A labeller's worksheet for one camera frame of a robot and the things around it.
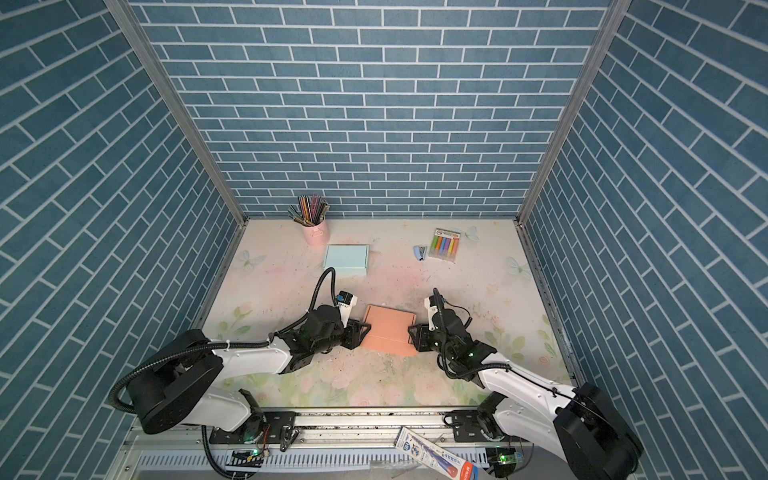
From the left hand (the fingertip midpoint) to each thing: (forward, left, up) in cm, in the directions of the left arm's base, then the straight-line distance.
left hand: (367, 327), depth 87 cm
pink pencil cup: (+35, +19, +2) cm, 40 cm away
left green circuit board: (-30, +29, -7) cm, 42 cm away
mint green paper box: (+26, +8, -2) cm, 28 cm away
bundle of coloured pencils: (+43, +22, +7) cm, 49 cm away
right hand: (-1, -12, +3) cm, 13 cm away
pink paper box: (-1, -6, -1) cm, 7 cm away
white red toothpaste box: (-31, -17, -3) cm, 36 cm away
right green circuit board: (-32, -33, -4) cm, 46 cm away
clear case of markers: (+34, -28, -3) cm, 44 cm away
